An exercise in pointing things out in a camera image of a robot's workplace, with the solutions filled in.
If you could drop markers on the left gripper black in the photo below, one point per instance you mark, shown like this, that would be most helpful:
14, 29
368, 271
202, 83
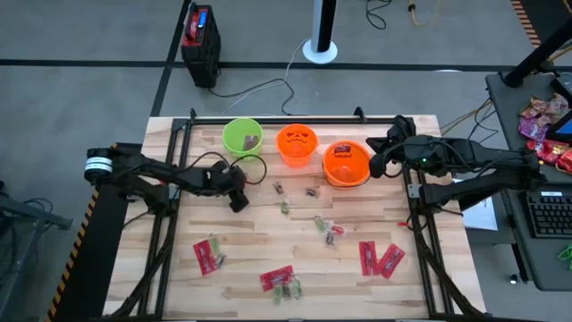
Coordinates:
223, 185

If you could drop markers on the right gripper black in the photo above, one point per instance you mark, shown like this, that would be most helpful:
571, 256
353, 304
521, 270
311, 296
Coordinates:
402, 132

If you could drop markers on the clear candy bag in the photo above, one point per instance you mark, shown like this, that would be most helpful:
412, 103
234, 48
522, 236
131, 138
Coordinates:
279, 188
367, 258

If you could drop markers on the small green candy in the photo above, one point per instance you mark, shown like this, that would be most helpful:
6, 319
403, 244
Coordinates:
215, 243
277, 296
320, 223
284, 207
296, 290

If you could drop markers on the small red candy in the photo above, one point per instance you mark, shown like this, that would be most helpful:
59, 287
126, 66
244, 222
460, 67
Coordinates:
338, 230

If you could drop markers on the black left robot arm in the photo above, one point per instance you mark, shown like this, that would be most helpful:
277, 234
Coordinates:
152, 170

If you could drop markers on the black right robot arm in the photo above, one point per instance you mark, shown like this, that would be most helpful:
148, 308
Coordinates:
482, 156

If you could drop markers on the dark red candy pack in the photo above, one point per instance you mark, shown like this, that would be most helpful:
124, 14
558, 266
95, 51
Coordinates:
343, 148

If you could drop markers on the small dark wrapped candy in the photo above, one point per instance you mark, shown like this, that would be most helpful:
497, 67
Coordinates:
286, 291
221, 259
330, 239
312, 192

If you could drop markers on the purple candy bag pile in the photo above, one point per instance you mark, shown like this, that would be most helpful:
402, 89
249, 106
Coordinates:
538, 118

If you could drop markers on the red candy bag pile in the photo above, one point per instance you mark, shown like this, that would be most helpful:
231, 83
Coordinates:
552, 152

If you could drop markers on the orange plastic bucket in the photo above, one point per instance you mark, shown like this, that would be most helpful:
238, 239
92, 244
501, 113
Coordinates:
346, 172

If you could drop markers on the green plastic bucket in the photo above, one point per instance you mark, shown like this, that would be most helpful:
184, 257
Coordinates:
237, 129

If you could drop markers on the orange jack-o-lantern bucket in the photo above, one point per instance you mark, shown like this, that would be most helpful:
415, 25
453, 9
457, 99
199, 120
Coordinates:
297, 152

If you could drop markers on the small red tag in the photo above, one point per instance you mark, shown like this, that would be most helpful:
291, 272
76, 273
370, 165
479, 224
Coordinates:
404, 222

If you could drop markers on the white pole with round base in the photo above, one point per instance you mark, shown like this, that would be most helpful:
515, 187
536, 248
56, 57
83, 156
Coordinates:
319, 51

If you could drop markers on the white paper sheet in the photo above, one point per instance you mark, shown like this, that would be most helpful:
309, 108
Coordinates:
482, 214

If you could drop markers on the grey desk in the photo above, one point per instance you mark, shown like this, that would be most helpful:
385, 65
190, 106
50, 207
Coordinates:
505, 112

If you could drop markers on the black and red toolbox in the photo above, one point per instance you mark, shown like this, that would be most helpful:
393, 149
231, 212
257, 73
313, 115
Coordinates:
203, 53

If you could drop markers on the black stand leg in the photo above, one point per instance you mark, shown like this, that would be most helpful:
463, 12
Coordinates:
536, 53

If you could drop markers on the dark screen with blue edge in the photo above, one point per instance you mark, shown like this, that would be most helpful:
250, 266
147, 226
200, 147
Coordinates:
564, 127

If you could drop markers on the black keyboard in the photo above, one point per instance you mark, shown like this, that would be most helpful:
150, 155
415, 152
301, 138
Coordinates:
552, 217

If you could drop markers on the small white caster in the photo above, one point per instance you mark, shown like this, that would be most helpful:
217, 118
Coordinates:
514, 279

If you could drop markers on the black hazard-striped mat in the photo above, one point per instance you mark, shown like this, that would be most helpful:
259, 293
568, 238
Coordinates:
525, 22

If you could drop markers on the grey metal table leg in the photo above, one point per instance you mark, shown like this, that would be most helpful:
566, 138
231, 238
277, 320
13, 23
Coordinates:
31, 214

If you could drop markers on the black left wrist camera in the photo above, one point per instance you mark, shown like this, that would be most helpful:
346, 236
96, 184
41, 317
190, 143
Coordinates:
221, 169

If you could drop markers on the silver frame bracket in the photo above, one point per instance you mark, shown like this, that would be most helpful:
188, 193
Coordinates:
413, 191

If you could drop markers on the black aluminium table frame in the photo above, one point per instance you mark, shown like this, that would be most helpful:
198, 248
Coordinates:
205, 121

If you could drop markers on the black hazard-striped base plate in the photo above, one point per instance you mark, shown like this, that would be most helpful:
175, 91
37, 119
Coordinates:
89, 250

